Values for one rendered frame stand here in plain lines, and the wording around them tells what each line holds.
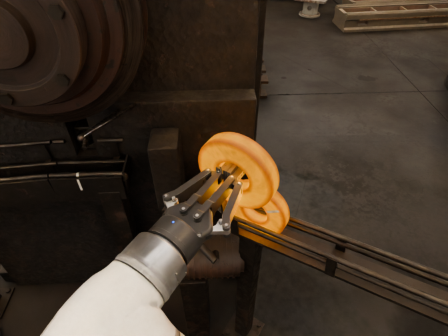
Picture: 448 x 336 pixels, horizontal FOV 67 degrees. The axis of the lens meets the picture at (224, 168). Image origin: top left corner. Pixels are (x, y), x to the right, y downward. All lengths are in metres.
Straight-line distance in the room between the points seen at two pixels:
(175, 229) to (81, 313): 0.15
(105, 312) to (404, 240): 1.58
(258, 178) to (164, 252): 0.21
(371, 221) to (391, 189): 0.29
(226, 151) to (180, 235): 0.17
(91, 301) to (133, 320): 0.05
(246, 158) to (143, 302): 0.27
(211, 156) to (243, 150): 0.08
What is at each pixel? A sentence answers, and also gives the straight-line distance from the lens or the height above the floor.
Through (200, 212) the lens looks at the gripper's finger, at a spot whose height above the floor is 0.94.
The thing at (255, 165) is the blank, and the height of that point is 0.96.
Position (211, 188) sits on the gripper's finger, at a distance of 0.56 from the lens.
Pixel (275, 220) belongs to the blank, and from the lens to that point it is 0.80.
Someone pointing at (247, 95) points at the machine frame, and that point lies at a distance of 0.92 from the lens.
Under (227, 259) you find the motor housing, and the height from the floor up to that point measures 0.52.
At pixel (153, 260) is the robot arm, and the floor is 0.95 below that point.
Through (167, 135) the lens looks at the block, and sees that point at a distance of 0.90.
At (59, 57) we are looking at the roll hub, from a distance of 0.69.
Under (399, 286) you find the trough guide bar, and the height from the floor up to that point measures 0.71.
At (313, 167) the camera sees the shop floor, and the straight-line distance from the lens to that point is 2.06.
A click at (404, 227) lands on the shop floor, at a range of 1.91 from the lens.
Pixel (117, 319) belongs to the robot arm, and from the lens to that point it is 0.43.
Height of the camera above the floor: 1.33
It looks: 42 degrees down
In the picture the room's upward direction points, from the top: straight up
